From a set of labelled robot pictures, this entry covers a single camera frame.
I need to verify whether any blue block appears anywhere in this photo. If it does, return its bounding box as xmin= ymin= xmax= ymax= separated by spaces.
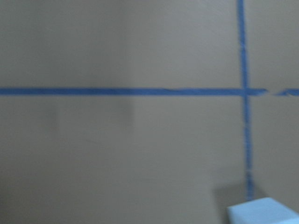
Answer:
xmin=227 ymin=197 xmax=299 ymax=224

